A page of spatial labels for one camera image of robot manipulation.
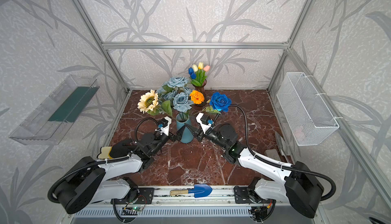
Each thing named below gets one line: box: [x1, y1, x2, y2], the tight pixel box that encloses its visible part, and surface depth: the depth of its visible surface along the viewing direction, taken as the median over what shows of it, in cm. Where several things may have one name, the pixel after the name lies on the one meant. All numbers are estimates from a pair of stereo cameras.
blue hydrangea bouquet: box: [156, 76, 194, 117], surface depth 71 cm
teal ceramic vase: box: [176, 112, 194, 144], surface depth 81 cm
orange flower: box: [189, 90, 205, 105], surface depth 71 cm
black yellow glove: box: [96, 140, 137, 159], surface depth 91 cm
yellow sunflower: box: [137, 89, 159, 114], surface depth 62 cm
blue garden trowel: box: [169, 183, 213, 199], surface depth 77 cm
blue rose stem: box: [209, 92, 232, 113], surface depth 53 cm
